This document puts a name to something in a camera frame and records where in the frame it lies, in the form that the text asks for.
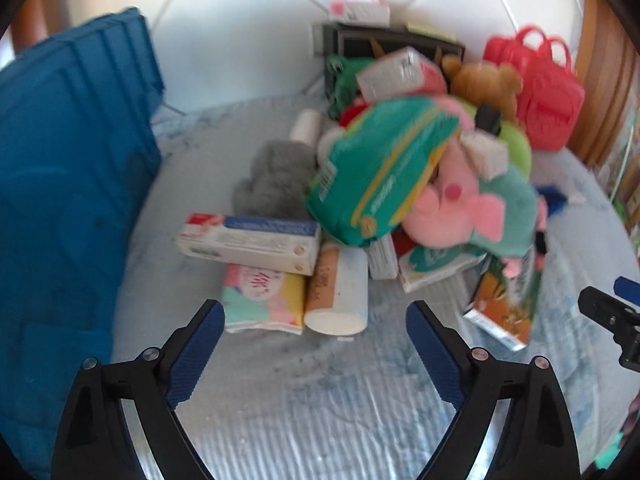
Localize white and green box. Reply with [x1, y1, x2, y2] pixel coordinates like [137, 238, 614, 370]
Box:
[397, 247, 488, 293]

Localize blue plastic crate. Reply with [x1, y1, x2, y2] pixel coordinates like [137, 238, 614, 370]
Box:
[0, 7, 166, 461]

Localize blue furry toy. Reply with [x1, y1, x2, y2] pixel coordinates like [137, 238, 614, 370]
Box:
[537, 185, 568, 221]

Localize green fabric item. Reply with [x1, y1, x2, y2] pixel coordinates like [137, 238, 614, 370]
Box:
[325, 55, 376, 111]

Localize white box with red foot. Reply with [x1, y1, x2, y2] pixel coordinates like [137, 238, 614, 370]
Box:
[175, 212, 322, 277]

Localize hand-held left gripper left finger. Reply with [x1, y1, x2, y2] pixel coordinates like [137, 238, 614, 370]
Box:
[50, 299, 226, 480]

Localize grey plush toy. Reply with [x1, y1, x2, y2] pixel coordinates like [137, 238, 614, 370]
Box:
[232, 139, 318, 223]

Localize red plastic bag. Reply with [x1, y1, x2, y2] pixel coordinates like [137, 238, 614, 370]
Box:
[482, 25, 586, 151]

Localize small white box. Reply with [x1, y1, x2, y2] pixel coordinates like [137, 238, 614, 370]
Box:
[460, 130, 508, 181]

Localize narrow white box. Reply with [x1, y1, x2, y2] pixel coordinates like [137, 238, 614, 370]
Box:
[367, 232, 399, 281]

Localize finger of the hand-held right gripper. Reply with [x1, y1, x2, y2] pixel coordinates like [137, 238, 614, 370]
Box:
[614, 276, 640, 307]
[577, 286, 640, 372]

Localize cardboard tube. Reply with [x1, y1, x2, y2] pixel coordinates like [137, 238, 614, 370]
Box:
[290, 109, 323, 147]

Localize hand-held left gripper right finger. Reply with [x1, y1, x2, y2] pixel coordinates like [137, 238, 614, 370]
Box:
[406, 301, 583, 480]

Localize green diaper pack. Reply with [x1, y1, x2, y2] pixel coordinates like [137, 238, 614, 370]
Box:
[306, 97, 461, 247]

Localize pastel tissue pack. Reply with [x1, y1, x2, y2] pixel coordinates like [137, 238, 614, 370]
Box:
[220, 262, 307, 336]

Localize white and pink box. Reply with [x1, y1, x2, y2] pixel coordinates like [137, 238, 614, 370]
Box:
[328, 0, 391, 26]

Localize white bottle with orange label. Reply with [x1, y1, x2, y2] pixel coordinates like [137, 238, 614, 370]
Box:
[303, 241, 370, 336]

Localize black box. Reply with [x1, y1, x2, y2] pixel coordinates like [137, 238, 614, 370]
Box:
[322, 22, 466, 106]

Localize pink pig plush toy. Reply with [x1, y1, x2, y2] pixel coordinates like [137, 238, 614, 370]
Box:
[340, 92, 506, 248]

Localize orange juice carton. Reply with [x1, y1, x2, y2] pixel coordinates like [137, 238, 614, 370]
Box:
[462, 250, 546, 352]

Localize wooden bed frame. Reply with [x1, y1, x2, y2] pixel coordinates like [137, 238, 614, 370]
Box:
[565, 0, 640, 166]

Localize brown teddy bear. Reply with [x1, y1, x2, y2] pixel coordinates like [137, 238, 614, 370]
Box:
[442, 55, 523, 121]

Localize teal plush toy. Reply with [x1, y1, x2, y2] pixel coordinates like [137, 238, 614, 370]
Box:
[470, 165, 538, 256]

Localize white and red box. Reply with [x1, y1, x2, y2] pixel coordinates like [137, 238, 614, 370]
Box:
[356, 46, 448, 103]

